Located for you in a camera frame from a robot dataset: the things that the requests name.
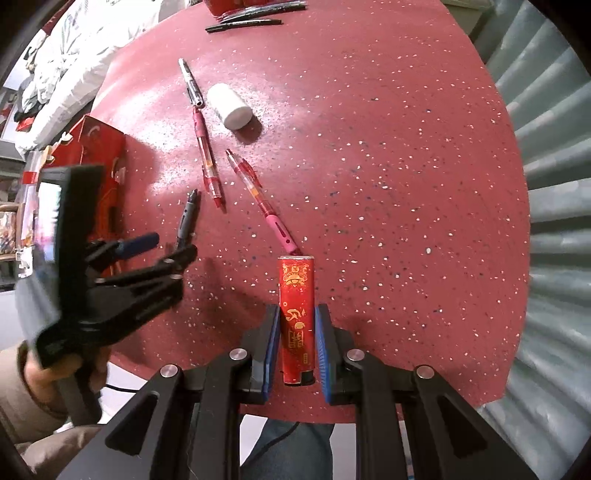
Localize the pile of clothes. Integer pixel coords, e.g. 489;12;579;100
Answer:
14;78;47;132

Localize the red cardboard box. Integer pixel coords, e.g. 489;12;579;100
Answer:
44;115;127;278

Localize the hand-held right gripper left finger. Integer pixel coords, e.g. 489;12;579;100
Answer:
58;305;282;480

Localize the pale green curtain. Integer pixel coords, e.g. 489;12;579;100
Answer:
471;0;591;462

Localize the person's left forearm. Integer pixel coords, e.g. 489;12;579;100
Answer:
0;344;105;478

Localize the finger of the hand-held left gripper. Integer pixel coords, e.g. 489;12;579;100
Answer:
85;233;160;278
90;244;198;333

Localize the clear grey pen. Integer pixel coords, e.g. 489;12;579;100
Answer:
178;58;204;109

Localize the red lighter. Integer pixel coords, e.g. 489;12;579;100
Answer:
277;254;317;387

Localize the person's left hand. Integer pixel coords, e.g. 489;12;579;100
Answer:
23;346;112;411

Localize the grey striped blanket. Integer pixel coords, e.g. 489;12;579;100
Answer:
28;0;162;107

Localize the person's leg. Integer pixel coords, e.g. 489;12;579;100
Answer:
240;418;335;480

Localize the white sofa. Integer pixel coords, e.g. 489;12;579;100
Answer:
14;0;204;153

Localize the white pill bottle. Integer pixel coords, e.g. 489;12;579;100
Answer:
206;83;254;130

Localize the black gel pen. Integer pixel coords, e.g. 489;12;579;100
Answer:
177;188;200;250

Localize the red gel pen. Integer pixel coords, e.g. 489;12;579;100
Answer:
193;107;227;214
225;148;303;256

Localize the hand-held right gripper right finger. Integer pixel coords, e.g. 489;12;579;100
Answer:
314;303;539;480

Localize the pile of colourful packages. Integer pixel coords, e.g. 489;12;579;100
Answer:
0;157;38;278

